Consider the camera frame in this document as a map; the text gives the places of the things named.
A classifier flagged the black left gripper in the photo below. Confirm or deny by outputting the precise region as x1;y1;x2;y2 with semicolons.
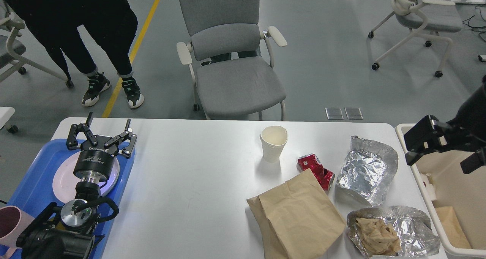
66;111;137;182

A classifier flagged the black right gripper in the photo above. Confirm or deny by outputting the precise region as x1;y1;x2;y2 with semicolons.
403;115;486;174

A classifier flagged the pink plate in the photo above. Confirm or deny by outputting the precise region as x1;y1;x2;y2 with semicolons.
52;152;120;203

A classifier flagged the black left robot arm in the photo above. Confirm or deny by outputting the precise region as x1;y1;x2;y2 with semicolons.
17;112;137;259

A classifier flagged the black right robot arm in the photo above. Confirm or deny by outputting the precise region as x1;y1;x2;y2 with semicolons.
404;78;486;174

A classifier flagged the beige plastic bin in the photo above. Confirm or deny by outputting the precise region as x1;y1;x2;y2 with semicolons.
395;124;486;259

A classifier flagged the brown paper in bin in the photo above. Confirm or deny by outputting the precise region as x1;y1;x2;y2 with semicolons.
435;207;472;249

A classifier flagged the crumpled aluminium foil sheet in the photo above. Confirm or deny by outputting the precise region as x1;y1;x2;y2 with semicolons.
336;136;399;207

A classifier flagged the foil with brown napkin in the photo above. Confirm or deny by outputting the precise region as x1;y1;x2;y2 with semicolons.
347;206;440;259

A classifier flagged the floor outlet plate right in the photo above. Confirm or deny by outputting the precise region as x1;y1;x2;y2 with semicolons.
345;107;363;120

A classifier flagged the floor outlet plate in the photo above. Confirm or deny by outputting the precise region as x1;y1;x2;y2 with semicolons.
345;107;363;120
325;108;344;120

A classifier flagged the pink mug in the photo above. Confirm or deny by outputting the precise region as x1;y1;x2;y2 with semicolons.
0;205;35;259

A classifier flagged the floor outlet plate left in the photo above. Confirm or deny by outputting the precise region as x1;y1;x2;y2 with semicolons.
325;108;344;120

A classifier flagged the white chair left background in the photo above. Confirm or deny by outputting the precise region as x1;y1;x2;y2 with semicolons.
0;0;74;89

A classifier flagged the white chair background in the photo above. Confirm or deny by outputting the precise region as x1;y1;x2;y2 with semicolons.
0;0;74;89
368;0;463;78

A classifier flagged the crushed red can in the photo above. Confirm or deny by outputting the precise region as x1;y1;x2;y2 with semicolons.
297;154;335;192

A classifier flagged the person in black clothes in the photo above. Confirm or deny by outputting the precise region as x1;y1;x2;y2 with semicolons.
5;0;144;109

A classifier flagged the white chair right background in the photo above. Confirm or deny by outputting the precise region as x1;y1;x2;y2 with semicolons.
368;0;463;78

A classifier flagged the grey office chair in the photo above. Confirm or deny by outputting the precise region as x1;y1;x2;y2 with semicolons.
177;0;287;120

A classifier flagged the brown paper bag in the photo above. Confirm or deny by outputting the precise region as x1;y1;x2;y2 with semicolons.
247;170;346;259

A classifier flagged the white paper cup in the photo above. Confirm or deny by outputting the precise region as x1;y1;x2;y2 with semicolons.
260;126;288;163

